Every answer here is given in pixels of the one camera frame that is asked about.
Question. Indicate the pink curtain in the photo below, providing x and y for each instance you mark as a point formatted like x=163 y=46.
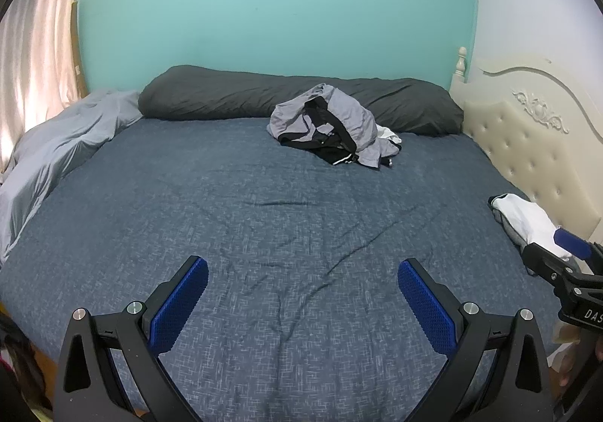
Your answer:
x=37 y=36

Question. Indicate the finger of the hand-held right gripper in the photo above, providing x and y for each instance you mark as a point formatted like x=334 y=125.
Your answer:
x=572 y=243
x=546 y=259

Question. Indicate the person's right hand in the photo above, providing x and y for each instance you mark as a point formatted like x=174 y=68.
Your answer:
x=567 y=363

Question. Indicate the grey jacket with black trim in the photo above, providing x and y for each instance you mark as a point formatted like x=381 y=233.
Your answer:
x=325 y=118

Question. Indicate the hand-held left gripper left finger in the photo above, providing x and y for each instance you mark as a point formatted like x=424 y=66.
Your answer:
x=181 y=304

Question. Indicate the white and grey folded garment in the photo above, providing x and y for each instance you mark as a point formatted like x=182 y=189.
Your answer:
x=527 y=217

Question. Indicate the white crumpled garment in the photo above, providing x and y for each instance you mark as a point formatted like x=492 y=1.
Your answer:
x=388 y=133

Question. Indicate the cream tufted headboard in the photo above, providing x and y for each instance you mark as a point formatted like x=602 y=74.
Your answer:
x=527 y=139

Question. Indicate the light grey blanket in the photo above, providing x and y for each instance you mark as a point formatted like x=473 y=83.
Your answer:
x=52 y=153

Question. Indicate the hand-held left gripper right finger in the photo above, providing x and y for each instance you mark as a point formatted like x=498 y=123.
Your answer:
x=424 y=304

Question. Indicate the black garment with white stripe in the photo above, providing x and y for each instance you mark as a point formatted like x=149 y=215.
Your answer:
x=341 y=157

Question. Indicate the dark grey long pillow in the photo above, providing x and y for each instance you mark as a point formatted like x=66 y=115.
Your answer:
x=226 y=94

